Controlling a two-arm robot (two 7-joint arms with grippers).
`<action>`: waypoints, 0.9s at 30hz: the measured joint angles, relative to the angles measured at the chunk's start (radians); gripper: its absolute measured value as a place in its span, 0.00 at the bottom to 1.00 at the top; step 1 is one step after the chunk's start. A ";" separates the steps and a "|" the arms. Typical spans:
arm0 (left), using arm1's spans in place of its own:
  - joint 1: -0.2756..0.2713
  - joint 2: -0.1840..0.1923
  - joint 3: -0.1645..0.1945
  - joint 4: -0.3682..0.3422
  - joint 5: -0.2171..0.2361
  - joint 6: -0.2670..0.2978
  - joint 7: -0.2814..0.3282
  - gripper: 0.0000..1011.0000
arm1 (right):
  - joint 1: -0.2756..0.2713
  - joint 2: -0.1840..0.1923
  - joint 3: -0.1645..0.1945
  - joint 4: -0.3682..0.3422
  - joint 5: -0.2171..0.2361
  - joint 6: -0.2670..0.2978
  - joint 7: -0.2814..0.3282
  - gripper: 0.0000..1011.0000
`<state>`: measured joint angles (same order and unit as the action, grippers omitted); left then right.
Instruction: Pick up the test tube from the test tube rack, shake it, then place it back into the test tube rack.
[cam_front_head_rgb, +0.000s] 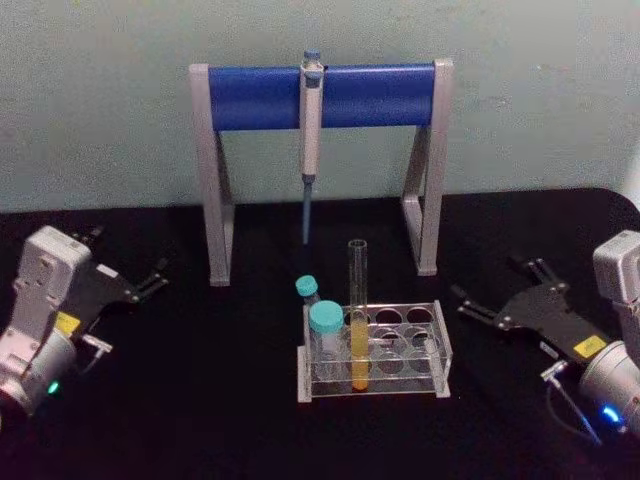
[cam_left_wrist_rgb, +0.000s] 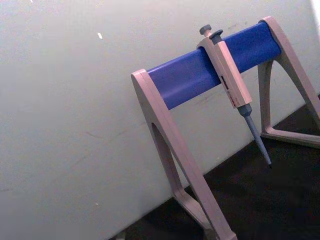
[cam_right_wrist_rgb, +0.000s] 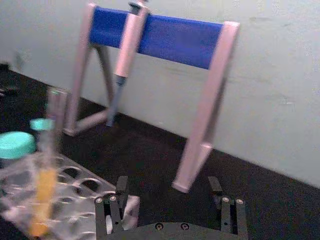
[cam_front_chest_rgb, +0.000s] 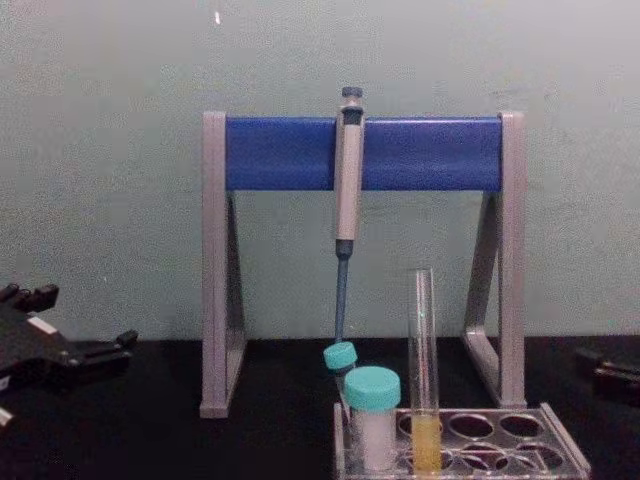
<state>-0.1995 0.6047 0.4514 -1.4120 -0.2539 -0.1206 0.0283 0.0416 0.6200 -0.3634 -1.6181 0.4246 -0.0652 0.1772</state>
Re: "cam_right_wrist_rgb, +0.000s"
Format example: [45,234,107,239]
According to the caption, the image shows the clear plastic tube rack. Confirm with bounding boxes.
[0,149,141,240]

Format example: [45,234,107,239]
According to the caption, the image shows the grey stand with blue bar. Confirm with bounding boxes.
[62,2,241,194]

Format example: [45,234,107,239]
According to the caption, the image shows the tube with orange liquid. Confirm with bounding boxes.
[29,118,59,238]

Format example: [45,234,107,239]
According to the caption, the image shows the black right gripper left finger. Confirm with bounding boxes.
[94,175,130,237]

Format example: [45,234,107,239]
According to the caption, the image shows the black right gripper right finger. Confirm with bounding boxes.
[207,176,250,239]

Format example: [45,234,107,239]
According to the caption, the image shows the wide teal-capped clear tube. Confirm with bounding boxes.
[0,131,38,201]

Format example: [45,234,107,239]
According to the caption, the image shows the grey pipette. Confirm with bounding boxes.
[105,0,151,127]

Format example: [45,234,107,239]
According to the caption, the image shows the slim clear tube, teal cap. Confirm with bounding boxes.
[46,88,69,156]

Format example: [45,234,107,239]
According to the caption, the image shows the black table cloth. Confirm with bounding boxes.
[0,63,320,240]

